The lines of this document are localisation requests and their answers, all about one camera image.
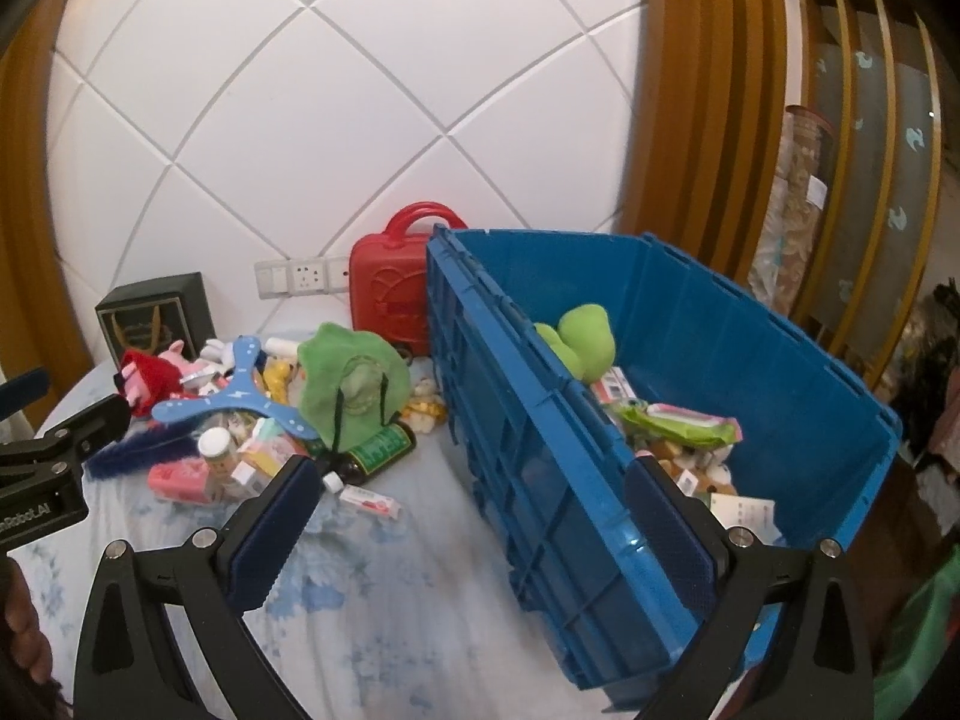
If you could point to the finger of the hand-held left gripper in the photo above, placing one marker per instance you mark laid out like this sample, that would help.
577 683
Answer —
97 420
26 390

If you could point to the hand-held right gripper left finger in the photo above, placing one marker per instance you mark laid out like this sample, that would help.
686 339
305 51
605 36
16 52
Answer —
274 532

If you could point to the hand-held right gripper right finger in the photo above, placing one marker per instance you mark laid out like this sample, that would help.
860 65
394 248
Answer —
671 532

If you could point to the pink floral tissue pack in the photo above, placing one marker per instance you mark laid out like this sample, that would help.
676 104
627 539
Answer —
180 480

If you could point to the blue plastic crate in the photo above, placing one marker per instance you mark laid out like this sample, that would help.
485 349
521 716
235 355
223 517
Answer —
750 330

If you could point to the person's left hand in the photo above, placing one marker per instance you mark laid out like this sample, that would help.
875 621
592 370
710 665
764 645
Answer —
16 615

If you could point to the dark blue fur piece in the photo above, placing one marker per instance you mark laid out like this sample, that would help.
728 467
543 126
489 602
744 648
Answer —
127 459

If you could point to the pig plush in red dress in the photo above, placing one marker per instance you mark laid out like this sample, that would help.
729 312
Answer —
150 382

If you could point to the white brown plush toy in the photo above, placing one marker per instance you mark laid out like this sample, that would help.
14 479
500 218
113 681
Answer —
712 472

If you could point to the white paper card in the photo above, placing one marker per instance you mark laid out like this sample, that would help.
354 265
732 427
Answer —
746 514

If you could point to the small white pink box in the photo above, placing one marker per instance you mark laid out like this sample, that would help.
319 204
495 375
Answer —
367 500

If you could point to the small white capped jar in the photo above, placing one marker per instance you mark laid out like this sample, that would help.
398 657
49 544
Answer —
216 450

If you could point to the green pink wet wipes packet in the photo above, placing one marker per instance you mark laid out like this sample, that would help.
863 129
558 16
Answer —
682 427

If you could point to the dark bottle with green label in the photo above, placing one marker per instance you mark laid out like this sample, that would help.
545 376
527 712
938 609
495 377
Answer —
379 450

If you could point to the white rabbit plush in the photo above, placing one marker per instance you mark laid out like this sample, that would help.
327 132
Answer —
216 349

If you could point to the blue boomerang toy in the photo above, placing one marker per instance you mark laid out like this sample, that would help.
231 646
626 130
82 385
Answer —
240 390

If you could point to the yellow duck plush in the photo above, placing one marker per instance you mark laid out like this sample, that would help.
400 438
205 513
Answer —
277 375

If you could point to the white red small box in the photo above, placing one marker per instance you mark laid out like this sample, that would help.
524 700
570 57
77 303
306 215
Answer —
616 382

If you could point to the green fleece hat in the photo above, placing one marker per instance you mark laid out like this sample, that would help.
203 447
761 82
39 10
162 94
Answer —
330 367

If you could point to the green frog plush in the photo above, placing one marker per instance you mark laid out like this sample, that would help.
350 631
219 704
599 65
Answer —
589 337

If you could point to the green plastic bag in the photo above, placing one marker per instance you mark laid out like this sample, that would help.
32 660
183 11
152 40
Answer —
919 630

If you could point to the dark hanging clothes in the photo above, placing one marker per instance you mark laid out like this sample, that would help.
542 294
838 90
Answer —
937 360

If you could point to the rolled patterned fabric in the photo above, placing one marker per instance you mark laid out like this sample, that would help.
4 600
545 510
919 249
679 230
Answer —
795 202

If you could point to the gold framed grey partition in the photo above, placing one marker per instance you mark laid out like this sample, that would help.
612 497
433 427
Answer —
862 165

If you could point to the orange wooden slat panel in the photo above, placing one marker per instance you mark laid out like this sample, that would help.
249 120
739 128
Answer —
705 90

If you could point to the orange wooden wall trim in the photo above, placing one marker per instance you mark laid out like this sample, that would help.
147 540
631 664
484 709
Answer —
30 202

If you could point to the wall socket panel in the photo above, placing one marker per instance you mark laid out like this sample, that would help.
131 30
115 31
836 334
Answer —
307 276

